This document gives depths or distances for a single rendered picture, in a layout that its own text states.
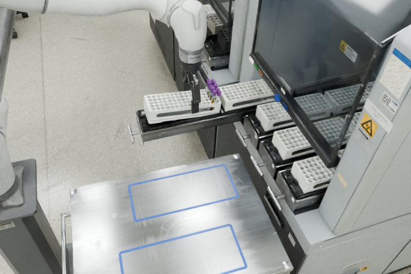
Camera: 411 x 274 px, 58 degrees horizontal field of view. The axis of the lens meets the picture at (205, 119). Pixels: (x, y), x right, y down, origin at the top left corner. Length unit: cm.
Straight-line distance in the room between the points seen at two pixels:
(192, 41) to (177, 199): 53
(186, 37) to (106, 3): 28
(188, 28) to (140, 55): 207
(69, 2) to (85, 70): 212
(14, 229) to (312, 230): 108
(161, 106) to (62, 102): 159
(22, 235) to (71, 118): 130
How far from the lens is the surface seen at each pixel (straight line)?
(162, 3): 136
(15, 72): 337
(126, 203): 125
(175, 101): 147
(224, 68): 190
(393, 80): 95
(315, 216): 138
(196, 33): 126
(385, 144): 102
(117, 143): 255
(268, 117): 149
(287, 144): 139
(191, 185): 128
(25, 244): 170
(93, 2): 115
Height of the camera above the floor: 185
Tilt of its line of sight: 44 degrees down
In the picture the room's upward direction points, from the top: 3 degrees clockwise
